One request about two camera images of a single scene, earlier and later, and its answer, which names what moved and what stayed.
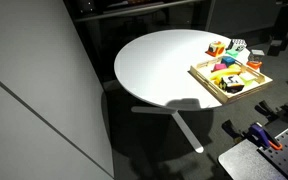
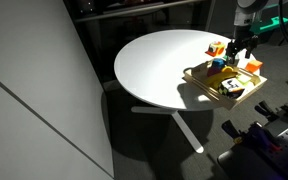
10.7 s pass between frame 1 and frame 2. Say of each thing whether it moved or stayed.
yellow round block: moved
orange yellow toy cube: stayed
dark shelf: stayed
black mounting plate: stayed
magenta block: moved
